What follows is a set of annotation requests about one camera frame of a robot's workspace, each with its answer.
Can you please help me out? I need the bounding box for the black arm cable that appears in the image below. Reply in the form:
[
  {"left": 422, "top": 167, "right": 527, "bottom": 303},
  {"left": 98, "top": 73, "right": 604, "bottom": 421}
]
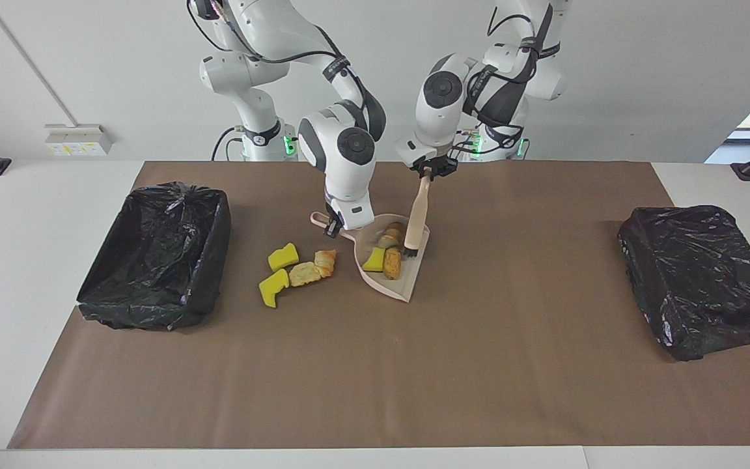
[
  {"left": 463, "top": 3, "right": 555, "bottom": 157},
  {"left": 186, "top": 0, "right": 376, "bottom": 131}
]

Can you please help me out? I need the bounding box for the beige hand brush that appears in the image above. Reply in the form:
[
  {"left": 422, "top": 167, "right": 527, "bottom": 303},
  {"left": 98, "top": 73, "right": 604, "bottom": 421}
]
[{"left": 403, "top": 175, "right": 432, "bottom": 259}]

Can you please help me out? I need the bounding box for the yellow L-shaped sponge piece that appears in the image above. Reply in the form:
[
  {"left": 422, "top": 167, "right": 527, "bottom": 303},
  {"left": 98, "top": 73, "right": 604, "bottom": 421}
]
[{"left": 258, "top": 268, "right": 290, "bottom": 309}]

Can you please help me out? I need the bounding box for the pale ridged bread chunk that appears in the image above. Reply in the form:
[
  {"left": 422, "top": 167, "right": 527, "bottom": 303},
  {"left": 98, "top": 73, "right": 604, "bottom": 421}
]
[{"left": 376, "top": 222, "right": 408, "bottom": 249}]

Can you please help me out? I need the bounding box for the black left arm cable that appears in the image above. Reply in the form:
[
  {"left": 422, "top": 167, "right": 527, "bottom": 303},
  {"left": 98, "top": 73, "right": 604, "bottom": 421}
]
[{"left": 463, "top": 3, "right": 555, "bottom": 157}]

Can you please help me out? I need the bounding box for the open bin with black bag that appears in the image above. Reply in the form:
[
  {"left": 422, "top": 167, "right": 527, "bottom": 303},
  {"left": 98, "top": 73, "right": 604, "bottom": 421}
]
[{"left": 76, "top": 182, "right": 232, "bottom": 332}]

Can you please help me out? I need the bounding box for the pale bread piece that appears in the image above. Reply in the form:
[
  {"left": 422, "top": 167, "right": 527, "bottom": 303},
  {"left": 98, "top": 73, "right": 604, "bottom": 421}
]
[{"left": 288, "top": 261, "right": 322, "bottom": 288}]

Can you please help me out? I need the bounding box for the flat bin with black bag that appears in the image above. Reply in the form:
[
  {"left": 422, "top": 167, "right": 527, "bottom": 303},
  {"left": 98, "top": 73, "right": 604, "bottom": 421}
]
[{"left": 617, "top": 206, "right": 750, "bottom": 362}]

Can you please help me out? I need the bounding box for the black base cable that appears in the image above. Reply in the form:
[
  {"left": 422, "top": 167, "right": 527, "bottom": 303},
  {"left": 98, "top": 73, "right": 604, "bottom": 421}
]
[{"left": 211, "top": 126, "right": 245, "bottom": 162}]

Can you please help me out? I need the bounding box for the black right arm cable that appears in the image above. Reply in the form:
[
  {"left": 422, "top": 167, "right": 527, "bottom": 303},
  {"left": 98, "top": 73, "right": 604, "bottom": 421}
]
[{"left": 186, "top": 0, "right": 376, "bottom": 131}]

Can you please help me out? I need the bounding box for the yellow sponge block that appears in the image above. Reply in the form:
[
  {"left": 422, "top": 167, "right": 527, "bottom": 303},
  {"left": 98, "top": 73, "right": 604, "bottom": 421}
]
[{"left": 268, "top": 243, "right": 299, "bottom": 272}]

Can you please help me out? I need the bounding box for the brown paper table mat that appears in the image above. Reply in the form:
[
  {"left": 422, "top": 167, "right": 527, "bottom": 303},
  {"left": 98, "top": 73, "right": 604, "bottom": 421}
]
[{"left": 8, "top": 161, "right": 750, "bottom": 449}]

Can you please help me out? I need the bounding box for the pale pink dustpan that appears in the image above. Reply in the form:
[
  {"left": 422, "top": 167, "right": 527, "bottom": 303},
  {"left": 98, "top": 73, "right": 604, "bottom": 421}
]
[{"left": 311, "top": 212, "right": 430, "bottom": 304}]

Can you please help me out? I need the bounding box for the white wall socket box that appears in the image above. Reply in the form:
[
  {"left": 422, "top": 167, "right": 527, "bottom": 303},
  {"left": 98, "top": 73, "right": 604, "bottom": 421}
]
[{"left": 44, "top": 124, "right": 114, "bottom": 156}]

